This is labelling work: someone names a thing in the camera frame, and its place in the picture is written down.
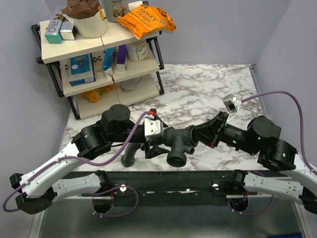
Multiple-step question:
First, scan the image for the beige black shelf rack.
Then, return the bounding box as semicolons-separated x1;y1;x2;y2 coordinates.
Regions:
31;20;164;119

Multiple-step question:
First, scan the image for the silver white box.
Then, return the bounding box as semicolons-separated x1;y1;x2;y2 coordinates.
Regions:
59;21;77;41

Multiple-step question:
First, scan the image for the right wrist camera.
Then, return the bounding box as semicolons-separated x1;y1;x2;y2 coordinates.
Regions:
223;94;243;124

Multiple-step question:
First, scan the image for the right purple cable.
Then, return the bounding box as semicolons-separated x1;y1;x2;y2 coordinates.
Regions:
227;91;317;216

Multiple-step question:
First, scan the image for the white skull cup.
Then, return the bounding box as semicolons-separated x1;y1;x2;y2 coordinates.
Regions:
102;0;129;23

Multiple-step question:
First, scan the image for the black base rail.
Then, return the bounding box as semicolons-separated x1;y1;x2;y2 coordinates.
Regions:
93;170;246;207

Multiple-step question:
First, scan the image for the blue white tube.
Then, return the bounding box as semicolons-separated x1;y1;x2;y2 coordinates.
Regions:
103;48;114;77

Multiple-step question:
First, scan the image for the purple white tube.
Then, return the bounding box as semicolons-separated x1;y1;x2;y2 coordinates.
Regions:
116;45;127;72

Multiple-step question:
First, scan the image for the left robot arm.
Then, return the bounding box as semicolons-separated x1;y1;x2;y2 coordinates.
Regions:
9;104;167;215

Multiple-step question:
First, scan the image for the teal white box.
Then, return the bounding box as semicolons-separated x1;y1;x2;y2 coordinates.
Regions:
45;19;63;44

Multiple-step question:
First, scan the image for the blue razor box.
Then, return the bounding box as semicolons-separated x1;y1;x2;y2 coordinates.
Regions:
68;54;96;87

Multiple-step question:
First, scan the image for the white yellow cup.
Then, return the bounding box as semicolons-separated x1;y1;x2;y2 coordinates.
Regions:
126;40;148;62

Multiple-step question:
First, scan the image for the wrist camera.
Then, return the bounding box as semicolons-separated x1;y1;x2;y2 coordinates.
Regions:
223;94;243;124
144;117;164;138

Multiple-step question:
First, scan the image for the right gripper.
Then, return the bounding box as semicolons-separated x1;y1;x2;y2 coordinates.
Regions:
187;110;260;155

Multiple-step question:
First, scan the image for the orange snack bag lower shelf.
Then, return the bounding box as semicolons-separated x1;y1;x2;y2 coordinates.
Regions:
80;85;113;103

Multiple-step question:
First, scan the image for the orange honey dijon chip bag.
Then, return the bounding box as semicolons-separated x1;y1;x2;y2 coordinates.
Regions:
117;4;176;40

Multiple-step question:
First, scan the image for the grey tee pipe fitting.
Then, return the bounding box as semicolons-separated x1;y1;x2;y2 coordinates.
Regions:
164;125;198;168

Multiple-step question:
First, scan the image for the grey white item lower shelf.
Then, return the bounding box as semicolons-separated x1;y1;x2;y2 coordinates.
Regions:
120;76;141;92

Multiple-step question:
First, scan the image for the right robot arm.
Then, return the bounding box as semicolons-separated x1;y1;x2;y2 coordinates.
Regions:
192;112;317;214

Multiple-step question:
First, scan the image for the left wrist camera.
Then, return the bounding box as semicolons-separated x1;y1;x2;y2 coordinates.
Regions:
144;117;164;138

